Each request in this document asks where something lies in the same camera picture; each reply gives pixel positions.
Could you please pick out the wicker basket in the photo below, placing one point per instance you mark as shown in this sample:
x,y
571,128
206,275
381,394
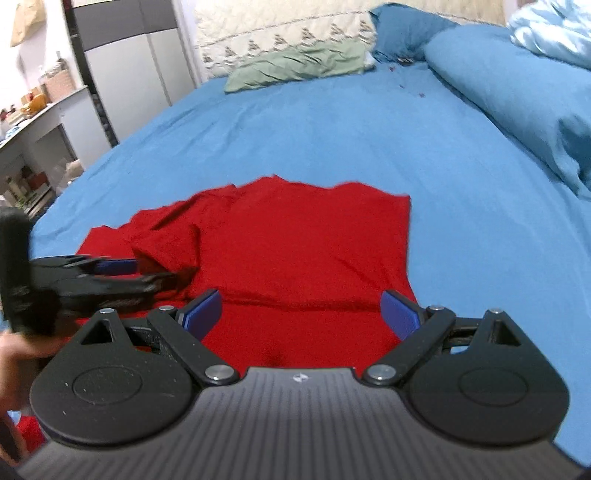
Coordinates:
x,y
61,85

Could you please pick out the bed with blue sheet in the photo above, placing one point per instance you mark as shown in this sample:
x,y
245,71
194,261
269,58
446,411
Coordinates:
x,y
323,138

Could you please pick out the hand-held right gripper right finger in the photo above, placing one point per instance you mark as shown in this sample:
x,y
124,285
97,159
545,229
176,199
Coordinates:
x,y
399,318

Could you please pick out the blue duvet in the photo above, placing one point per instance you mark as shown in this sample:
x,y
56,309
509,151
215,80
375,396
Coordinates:
x,y
508,83

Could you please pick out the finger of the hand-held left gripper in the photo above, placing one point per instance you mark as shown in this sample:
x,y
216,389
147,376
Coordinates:
x,y
138,288
115,266

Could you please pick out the red box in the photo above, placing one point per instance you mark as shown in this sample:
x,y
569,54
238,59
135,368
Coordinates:
x,y
37,181

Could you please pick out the cluttered white desk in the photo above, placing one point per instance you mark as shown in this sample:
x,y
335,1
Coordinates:
x,y
41,134

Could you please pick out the light blue satin blanket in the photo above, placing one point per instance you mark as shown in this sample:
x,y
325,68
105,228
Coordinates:
x,y
549,27

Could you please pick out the red shirt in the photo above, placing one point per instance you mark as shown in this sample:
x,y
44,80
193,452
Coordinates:
x,y
300,249

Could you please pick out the beige hanging bag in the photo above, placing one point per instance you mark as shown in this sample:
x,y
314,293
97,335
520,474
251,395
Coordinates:
x,y
27,21

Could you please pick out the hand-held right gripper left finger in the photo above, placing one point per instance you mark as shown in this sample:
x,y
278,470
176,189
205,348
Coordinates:
x,y
204,314

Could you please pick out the orange item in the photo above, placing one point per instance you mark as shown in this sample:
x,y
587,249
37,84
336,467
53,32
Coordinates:
x,y
38,102

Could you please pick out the person's left hand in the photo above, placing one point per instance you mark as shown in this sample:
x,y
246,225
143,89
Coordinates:
x,y
16,364

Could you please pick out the grey and white wardrobe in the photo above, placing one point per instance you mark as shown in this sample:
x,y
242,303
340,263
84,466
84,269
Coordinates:
x,y
134,64

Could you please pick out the cream quilted headboard cover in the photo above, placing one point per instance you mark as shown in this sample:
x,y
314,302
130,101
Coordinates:
x,y
277,27

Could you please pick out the dark blue pillow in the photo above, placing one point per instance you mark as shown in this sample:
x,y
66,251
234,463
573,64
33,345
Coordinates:
x,y
401,27

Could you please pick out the green pillow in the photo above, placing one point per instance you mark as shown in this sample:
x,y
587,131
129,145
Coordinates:
x,y
295,64

